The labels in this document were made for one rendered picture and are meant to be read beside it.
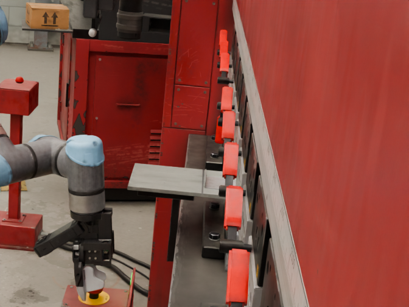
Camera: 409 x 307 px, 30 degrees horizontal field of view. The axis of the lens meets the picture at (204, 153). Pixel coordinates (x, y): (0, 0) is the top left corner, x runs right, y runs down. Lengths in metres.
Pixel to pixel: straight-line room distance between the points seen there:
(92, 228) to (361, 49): 1.22
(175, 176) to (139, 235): 2.11
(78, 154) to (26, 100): 2.06
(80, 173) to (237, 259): 0.78
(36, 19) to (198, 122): 1.53
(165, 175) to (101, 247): 0.42
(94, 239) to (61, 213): 2.66
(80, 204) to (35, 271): 2.09
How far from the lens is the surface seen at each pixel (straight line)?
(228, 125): 1.37
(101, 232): 1.62
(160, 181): 1.92
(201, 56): 2.74
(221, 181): 1.96
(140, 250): 3.90
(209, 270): 1.77
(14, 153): 1.57
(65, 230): 1.62
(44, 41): 8.77
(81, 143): 1.54
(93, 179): 1.56
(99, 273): 1.70
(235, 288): 0.81
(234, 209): 0.99
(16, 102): 3.61
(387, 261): 0.35
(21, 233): 3.83
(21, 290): 3.49
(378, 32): 0.41
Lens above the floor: 1.66
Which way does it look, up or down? 18 degrees down
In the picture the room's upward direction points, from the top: 6 degrees clockwise
